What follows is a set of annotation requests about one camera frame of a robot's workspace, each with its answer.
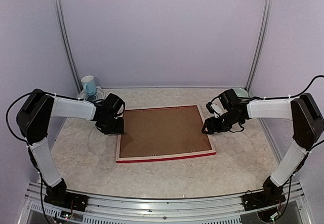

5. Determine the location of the left aluminium corner post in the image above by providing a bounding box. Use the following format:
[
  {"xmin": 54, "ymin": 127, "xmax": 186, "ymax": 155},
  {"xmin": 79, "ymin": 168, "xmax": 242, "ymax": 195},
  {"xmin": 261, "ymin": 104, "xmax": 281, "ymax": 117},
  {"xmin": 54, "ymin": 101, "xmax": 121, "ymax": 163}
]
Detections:
[{"xmin": 54, "ymin": 0, "xmax": 82, "ymax": 94}]

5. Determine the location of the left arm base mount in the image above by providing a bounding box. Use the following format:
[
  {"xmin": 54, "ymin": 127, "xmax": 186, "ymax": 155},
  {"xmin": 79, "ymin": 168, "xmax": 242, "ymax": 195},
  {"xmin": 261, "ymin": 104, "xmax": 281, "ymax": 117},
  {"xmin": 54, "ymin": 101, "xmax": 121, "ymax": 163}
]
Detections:
[{"xmin": 44, "ymin": 179, "xmax": 89, "ymax": 212}]

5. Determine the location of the aluminium corner post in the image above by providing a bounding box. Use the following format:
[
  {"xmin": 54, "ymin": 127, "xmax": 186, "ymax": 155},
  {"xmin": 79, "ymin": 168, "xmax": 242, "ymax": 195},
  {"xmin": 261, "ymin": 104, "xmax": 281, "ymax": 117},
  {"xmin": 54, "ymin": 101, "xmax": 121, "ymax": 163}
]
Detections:
[
  {"xmin": 54, "ymin": 0, "xmax": 82, "ymax": 94},
  {"xmin": 245, "ymin": 0, "xmax": 273, "ymax": 93}
]

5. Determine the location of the pale green ceramic bowl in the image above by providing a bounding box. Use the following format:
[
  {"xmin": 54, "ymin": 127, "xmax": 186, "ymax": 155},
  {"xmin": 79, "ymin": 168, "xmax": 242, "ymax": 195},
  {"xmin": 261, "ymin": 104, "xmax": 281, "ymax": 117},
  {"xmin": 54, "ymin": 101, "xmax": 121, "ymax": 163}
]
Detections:
[{"xmin": 232, "ymin": 87, "xmax": 249, "ymax": 98}]

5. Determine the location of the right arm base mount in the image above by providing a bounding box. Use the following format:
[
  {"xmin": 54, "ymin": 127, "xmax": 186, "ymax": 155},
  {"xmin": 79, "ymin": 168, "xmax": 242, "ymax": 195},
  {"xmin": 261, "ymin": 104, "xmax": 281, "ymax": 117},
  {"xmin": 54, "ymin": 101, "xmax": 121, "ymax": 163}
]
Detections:
[{"xmin": 241, "ymin": 177, "xmax": 286, "ymax": 211}]

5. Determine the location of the right aluminium corner post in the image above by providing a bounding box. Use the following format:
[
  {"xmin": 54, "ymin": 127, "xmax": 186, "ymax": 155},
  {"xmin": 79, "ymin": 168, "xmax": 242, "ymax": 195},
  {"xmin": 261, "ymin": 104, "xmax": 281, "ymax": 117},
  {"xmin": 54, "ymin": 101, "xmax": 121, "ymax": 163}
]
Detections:
[{"xmin": 245, "ymin": 0, "xmax": 273, "ymax": 93}]

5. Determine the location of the light blue mug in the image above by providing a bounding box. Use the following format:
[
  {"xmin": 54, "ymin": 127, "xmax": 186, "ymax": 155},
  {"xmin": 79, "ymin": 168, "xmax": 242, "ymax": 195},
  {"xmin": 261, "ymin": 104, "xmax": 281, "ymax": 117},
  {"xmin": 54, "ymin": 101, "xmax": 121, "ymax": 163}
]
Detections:
[{"xmin": 81, "ymin": 75, "xmax": 97, "ymax": 96}]

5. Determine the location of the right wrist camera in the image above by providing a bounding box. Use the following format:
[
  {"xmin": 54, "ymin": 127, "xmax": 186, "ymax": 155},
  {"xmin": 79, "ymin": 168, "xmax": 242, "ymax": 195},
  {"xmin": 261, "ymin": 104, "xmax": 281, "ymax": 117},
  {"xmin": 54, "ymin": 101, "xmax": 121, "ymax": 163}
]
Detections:
[{"xmin": 206, "ymin": 102, "xmax": 224, "ymax": 118}]

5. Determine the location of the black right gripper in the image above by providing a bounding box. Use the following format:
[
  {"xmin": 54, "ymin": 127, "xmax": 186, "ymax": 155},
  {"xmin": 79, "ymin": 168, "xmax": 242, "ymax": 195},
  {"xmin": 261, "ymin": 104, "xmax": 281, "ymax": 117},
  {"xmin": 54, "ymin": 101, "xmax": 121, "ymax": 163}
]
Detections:
[{"xmin": 201, "ymin": 110, "xmax": 241, "ymax": 135}]

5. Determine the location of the red wooden picture frame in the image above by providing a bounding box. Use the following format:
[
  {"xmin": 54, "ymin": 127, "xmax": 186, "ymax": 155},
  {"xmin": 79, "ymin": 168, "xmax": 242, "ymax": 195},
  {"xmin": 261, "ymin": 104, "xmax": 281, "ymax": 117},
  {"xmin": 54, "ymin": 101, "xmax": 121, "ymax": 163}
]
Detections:
[{"xmin": 115, "ymin": 104, "xmax": 217, "ymax": 164}]

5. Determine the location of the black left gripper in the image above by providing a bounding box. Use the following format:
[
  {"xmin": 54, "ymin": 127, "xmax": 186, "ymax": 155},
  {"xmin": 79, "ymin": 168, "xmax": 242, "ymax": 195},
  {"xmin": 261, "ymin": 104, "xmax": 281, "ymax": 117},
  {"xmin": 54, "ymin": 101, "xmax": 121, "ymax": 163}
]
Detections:
[{"xmin": 99, "ymin": 115, "xmax": 124, "ymax": 135}]

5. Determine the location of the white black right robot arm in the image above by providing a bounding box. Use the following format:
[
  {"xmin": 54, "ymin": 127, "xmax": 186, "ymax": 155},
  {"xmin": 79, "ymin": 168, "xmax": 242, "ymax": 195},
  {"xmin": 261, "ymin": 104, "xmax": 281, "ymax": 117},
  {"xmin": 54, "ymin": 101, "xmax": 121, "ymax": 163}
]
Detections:
[{"xmin": 201, "ymin": 88, "xmax": 323, "ymax": 206}]

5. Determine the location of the white blue swirl plate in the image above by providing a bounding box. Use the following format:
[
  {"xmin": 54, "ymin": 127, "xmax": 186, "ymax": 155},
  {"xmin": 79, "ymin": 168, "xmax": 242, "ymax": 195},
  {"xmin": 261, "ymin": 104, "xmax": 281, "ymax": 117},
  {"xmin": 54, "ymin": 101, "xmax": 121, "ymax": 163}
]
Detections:
[{"xmin": 77, "ymin": 86, "xmax": 106, "ymax": 102}]

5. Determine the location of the brown backing board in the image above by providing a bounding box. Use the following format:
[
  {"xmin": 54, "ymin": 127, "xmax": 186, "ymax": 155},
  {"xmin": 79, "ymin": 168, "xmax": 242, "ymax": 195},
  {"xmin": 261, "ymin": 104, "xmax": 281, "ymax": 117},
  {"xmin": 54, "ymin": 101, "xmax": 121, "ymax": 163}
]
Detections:
[{"xmin": 119, "ymin": 106, "xmax": 212, "ymax": 158}]

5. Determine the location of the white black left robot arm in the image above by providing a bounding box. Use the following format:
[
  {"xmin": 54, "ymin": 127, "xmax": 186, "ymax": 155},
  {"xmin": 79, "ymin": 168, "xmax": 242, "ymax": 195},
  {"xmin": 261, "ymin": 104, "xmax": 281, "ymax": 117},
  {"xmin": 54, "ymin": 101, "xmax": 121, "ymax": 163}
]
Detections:
[{"xmin": 5, "ymin": 88, "xmax": 126, "ymax": 206}]

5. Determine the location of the front aluminium rail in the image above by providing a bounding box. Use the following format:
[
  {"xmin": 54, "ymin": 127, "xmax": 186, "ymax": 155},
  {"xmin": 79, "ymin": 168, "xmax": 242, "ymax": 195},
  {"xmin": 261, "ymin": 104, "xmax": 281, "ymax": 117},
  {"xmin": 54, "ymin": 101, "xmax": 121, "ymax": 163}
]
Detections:
[{"xmin": 17, "ymin": 181, "xmax": 314, "ymax": 224}]

